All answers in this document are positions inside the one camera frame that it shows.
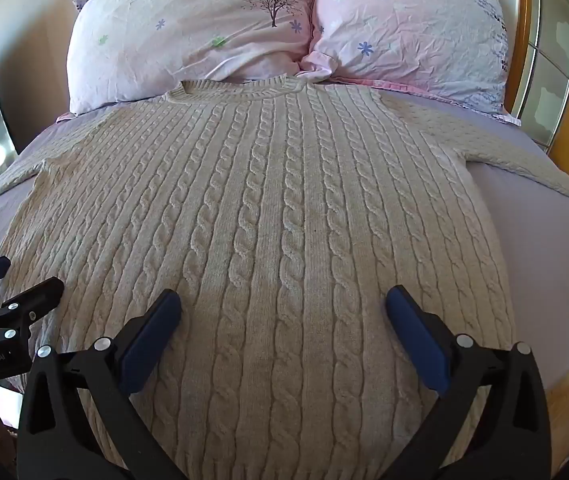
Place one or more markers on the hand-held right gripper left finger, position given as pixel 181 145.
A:
pixel 150 332

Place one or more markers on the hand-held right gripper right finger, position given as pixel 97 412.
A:
pixel 414 332

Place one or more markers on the lavender bed sheet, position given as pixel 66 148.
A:
pixel 539 280

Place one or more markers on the pink pillow with flower print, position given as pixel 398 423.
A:
pixel 409 35

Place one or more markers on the pink pillow with tree print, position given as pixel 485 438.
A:
pixel 184 25

